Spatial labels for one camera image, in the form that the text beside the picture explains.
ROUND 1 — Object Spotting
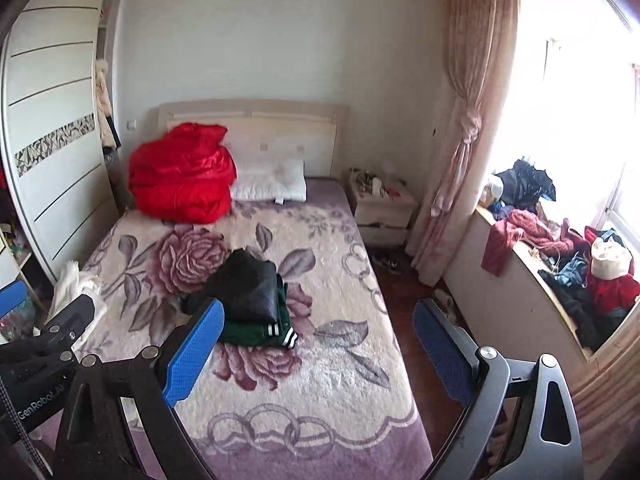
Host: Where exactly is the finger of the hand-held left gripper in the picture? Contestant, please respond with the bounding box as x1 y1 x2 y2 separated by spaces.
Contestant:
32 292 97 352
0 280 29 320

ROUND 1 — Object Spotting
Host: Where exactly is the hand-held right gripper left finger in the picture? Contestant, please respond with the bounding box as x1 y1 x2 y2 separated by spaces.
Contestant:
52 297 226 480

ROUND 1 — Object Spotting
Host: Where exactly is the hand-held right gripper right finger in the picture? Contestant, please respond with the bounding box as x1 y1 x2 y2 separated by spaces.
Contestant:
412 299 583 480

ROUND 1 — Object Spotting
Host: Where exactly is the dark garment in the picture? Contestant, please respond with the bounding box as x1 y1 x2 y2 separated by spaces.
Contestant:
182 248 279 324

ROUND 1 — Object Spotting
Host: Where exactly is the black clothes pile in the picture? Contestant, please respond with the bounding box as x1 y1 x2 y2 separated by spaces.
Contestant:
537 270 626 351

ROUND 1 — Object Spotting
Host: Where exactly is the white fluffy cloth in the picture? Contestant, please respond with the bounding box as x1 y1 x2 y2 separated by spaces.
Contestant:
48 259 108 346

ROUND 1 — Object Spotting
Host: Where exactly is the cluttered shelf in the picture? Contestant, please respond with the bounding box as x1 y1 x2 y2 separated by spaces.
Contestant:
0 220 51 343

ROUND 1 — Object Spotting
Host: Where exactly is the pair of pale slippers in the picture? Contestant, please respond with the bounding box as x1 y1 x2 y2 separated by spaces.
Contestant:
432 287 458 323

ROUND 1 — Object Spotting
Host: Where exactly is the green garment with white stripes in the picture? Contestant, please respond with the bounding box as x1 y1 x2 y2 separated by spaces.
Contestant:
218 280 301 350

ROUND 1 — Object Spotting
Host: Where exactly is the pair of dark shoes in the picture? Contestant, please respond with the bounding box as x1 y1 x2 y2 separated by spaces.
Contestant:
372 251 412 275

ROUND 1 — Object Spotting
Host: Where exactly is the purple floral plush blanket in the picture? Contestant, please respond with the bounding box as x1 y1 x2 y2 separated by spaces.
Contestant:
37 177 433 480

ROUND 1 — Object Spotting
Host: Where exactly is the blue garment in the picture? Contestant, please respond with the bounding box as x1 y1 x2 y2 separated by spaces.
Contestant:
552 255 591 288

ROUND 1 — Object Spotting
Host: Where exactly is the red knitted sweater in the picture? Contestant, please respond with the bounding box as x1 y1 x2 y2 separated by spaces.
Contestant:
481 208 576 277

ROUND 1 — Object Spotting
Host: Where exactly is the cream nightstand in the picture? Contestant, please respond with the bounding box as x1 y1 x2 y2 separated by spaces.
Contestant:
347 167 420 247

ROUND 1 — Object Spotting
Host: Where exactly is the red quilt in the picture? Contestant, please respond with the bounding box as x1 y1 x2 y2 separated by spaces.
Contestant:
128 122 237 225

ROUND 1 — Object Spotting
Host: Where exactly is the pink curtain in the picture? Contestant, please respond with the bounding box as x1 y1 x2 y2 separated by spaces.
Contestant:
570 305 640 480
405 0 521 286

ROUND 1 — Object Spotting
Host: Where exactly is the white pillow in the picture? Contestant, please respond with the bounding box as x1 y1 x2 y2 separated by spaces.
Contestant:
231 159 307 204

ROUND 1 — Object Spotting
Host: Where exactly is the red garment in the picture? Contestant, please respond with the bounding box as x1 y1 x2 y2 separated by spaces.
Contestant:
585 265 640 313

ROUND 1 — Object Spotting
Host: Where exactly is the black jacket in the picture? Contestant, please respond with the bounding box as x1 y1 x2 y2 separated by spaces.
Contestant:
495 156 557 208

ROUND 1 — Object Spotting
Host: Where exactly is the white fabric bag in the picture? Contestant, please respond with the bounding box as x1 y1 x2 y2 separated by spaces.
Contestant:
590 236 633 281

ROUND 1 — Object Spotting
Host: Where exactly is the white sliding-door wardrobe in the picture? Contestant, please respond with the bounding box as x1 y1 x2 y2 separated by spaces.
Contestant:
0 0 126 283

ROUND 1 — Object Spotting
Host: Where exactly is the cream hanging coat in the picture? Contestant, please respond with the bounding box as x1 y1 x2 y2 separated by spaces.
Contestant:
94 58 121 151

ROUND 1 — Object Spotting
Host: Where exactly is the cream bed headboard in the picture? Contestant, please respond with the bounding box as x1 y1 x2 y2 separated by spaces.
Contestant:
157 99 351 181

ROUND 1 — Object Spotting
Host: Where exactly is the bright window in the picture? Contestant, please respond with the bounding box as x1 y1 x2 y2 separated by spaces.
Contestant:
492 0 640 251

